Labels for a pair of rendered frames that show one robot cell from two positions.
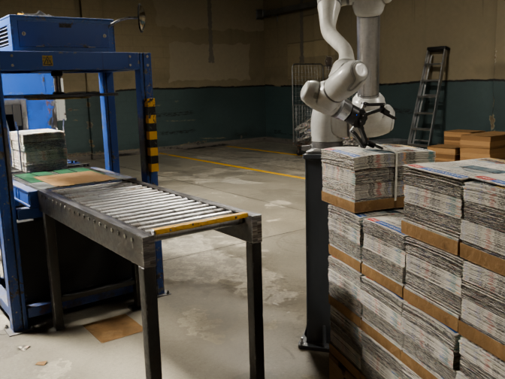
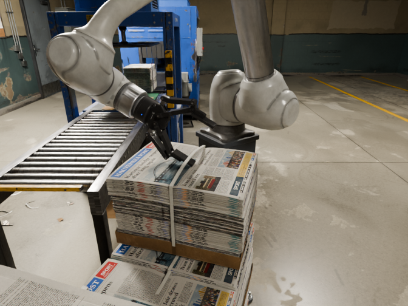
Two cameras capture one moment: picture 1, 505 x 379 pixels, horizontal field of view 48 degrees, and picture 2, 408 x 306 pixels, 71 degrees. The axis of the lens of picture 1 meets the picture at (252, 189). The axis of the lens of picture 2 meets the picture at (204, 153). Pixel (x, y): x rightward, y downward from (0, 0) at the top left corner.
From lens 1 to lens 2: 2.02 m
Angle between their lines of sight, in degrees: 37
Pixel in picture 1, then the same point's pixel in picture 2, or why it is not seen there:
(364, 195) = (129, 226)
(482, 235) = not seen: outside the picture
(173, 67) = (333, 18)
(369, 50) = (239, 10)
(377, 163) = (140, 193)
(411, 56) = not seen: outside the picture
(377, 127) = (261, 121)
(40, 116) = (186, 53)
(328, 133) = (216, 115)
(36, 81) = (186, 30)
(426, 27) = not seen: outside the picture
